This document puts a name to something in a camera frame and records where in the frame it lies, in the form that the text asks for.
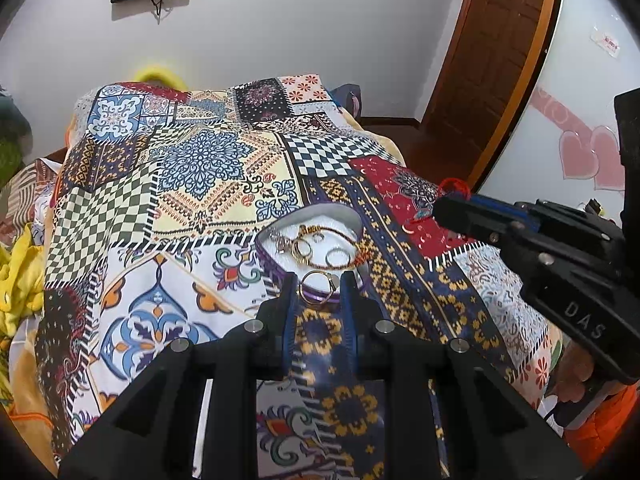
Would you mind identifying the purple heart-shaped jewelry box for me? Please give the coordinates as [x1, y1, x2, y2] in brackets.
[255, 202, 371, 309]

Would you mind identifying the person right hand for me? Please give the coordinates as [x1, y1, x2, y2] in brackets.
[552, 342, 594, 403]

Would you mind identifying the white wardrobe sliding door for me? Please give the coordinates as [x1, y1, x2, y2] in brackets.
[480, 0, 639, 220]

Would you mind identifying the dark blue bag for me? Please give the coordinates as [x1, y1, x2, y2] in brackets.
[330, 84, 362, 120]

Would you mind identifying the brown wooden door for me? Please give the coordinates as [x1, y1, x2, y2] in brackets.
[416, 0, 544, 188]

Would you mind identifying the yellow blanket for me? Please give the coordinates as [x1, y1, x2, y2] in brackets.
[0, 223, 46, 408]

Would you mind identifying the colourful patchwork bed cover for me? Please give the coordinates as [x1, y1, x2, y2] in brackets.
[36, 74, 563, 462]

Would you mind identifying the striped brown pillow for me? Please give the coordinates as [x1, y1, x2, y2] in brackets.
[1, 158, 62, 247]

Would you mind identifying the pile of clutter clothes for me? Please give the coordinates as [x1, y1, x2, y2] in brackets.
[0, 88, 32, 188]

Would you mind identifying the yellow pillow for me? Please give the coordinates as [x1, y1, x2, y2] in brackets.
[132, 64, 189, 92]

